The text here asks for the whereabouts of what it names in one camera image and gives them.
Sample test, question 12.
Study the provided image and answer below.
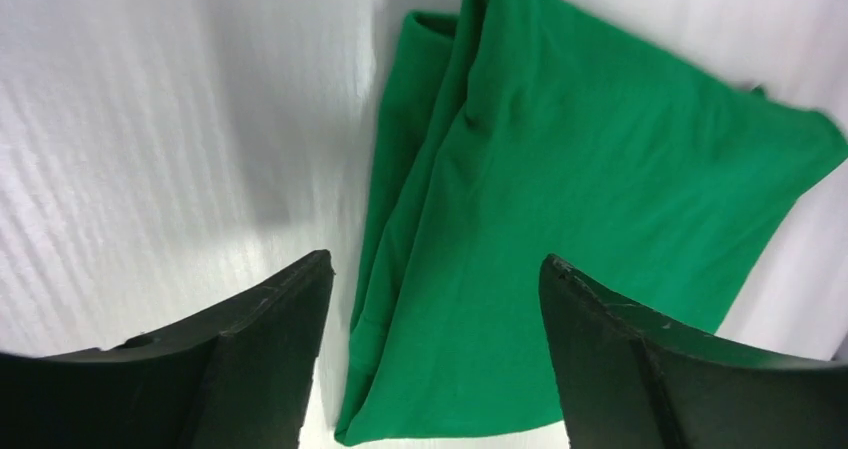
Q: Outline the green t-shirt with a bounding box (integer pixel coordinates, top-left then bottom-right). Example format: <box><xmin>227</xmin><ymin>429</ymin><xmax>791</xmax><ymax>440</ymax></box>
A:
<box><xmin>335</xmin><ymin>0</ymin><xmax>847</xmax><ymax>446</ymax></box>

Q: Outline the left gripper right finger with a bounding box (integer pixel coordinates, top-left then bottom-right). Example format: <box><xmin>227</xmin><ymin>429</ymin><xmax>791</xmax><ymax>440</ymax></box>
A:
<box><xmin>539</xmin><ymin>255</ymin><xmax>847</xmax><ymax>448</ymax></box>

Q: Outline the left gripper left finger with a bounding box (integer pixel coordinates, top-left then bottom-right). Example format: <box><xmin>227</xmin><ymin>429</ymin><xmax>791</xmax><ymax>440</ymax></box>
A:
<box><xmin>1</xmin><ymin>250</ymin><xmax>334</xmax><ymax>448</ymax></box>

